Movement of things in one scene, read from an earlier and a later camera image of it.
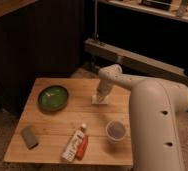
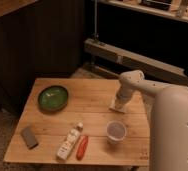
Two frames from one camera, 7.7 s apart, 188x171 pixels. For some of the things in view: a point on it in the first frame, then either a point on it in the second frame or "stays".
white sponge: (95, 100) → (118, 107)
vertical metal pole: (96, 21) stays
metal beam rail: (104, 51) stays
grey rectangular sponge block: (29, 138) stays
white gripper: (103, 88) → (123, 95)
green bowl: (53, 98) stays
